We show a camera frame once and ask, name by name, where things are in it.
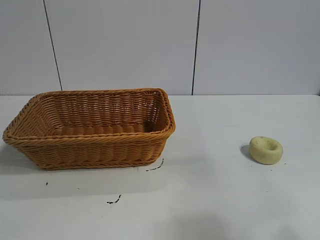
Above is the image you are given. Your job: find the pale yellow egg yolk pastry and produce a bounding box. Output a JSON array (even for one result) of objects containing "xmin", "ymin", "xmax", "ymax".
[{"xmin": 248, "ymin": 135, "xmax": 284, "ymax": 165}]

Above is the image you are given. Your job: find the woven wicker basket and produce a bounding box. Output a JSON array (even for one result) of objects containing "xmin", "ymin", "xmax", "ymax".
[{"xmin": 2, "ymin": 87, "xmax": 177, "ymax": 171}]

